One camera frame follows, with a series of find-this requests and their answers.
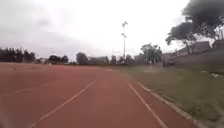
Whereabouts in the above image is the tree with pale foliage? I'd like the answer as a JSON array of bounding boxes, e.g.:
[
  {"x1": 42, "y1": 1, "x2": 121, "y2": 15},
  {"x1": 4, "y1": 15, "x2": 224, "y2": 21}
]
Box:
[{"x1": 140, "y1": 42, "x2": 163, "y2": 65}]

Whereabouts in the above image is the row of distant trees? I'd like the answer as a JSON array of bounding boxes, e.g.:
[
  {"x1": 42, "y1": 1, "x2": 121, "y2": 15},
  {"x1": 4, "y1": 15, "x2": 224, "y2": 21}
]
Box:
[{"x1": 0, "y1": 47, "x2": 148, "y2": 66}]

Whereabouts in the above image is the grey wall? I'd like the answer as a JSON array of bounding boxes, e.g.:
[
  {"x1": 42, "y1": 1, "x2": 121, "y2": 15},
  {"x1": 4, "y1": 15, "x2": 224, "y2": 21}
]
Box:
[{"x1": 162, "y1": 48, "x2": 224, "y2": 68}]

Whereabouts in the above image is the tall floodlight pole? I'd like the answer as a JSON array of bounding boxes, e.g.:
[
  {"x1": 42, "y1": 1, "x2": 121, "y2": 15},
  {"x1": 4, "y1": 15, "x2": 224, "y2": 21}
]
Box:
[{"x1": 120, "y1": 20, "x2": 129, "y2": 60}]

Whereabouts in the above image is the large dark tree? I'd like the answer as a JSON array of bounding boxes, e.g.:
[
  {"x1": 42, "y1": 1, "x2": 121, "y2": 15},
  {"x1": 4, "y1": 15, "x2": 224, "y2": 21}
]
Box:
[{"x1": 165, "y1": 0, "x2": 224, "y2": 46}]

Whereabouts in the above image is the pale kerb strip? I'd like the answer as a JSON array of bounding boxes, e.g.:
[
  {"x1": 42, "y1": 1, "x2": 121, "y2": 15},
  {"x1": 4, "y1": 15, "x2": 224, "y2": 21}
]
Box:
[{"x1": 135, "y1": 81, "x2": 208, "y2": 128}]

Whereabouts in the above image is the grass verge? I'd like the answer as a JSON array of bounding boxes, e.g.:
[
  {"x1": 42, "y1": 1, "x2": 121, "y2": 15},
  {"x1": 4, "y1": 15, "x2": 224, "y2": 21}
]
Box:
[{"x1": 113, "y1": 63, "x2": 224, "y2": 128}]

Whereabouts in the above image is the grey building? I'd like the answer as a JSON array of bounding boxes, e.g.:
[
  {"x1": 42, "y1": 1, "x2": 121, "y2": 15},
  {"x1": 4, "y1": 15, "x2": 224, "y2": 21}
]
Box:
[{"x1": 176, "y1": 40, "x2": 212, "y2": 56}]

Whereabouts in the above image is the red running track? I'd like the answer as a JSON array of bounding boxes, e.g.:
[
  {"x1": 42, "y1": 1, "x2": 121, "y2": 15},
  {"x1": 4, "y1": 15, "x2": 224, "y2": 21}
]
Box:
[{"x1": 0, "y1": 62, "x2": 201, "y2": 128}]

